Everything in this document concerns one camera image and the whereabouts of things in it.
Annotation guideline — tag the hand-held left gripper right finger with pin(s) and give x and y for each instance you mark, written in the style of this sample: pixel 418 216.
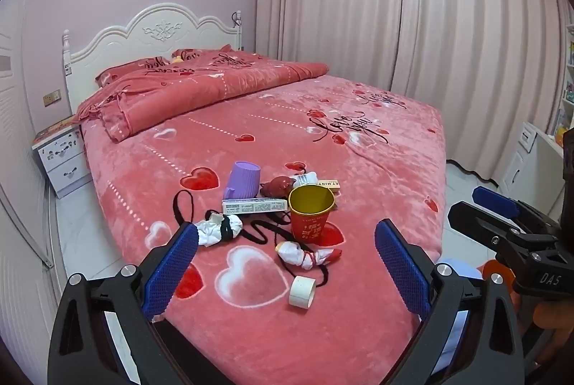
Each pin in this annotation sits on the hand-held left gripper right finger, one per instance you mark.
pixel 399 268

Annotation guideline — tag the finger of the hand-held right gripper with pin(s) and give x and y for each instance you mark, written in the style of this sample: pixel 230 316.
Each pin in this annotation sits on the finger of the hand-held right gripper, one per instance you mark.
pixel 495 201
pixel 475 223

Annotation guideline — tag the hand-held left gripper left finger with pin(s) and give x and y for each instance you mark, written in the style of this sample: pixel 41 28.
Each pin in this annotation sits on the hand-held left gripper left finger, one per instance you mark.
pixel 172 268

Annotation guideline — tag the red paper cup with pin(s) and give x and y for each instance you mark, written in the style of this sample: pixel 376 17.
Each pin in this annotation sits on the red paper cup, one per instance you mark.
pixel 309 226

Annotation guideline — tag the white red wrapper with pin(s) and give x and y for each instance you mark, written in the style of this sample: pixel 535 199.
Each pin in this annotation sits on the white red wrapper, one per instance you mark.
pixel 296 255

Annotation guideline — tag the white toothpaste box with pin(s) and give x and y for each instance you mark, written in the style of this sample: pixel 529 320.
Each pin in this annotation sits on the white toothpaste box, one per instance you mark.
pixel 255 205

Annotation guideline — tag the white tape roll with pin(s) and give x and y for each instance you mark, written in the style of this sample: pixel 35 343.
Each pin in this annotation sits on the white tape roll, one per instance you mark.
pixel 297 297

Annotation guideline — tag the blue white carton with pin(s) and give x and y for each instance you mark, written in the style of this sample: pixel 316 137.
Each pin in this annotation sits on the blue white carton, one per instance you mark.
pixel 307 178

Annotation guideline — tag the person's right hand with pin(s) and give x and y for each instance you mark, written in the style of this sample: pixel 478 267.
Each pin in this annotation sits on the person's right hand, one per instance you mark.
pixel 556 320

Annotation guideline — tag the white cloth with black band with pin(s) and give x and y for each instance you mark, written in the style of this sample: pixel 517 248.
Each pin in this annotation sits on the white cloth with black band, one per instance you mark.
pixel 208 235

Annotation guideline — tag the white desk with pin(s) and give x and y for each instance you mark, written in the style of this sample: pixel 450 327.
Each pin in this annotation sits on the white desk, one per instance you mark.
pixel 538 156

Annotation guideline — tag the beige mint box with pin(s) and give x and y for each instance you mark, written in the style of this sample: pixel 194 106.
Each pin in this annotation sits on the beige mint box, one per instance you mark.
pixel 329 185

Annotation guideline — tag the purple ribbed cup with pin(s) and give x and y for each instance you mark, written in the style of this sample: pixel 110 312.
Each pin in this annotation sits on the purple ribbed cup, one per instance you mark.
pixel 244 181

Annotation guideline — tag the white nightstand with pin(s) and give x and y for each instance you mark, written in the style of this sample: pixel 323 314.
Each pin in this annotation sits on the white nightstand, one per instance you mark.
pixel 62 170

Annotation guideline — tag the pink folded quilt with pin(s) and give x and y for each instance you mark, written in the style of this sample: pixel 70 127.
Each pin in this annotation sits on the pink folded quilt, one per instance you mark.
pixel 179 93

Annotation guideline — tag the white wardrobe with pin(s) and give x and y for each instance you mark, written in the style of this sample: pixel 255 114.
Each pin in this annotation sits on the white wardrobe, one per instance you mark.
pixel 18 143

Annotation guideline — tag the pink printed pillow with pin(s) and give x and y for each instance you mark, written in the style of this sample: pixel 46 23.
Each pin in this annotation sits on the pink printed pillow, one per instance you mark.
pixel 202 53
pixel 134 69

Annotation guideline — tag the small yellow plush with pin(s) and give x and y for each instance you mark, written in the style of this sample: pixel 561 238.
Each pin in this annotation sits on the small yellow plush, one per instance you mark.
pixel 176 59

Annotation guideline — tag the white carved headboard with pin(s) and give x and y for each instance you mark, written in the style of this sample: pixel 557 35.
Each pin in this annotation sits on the white carved headboard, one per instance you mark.
pixel 157 29

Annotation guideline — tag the gold wall socket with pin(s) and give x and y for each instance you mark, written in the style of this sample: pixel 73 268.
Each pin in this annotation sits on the gold wall socket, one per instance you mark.
pixel 52 98

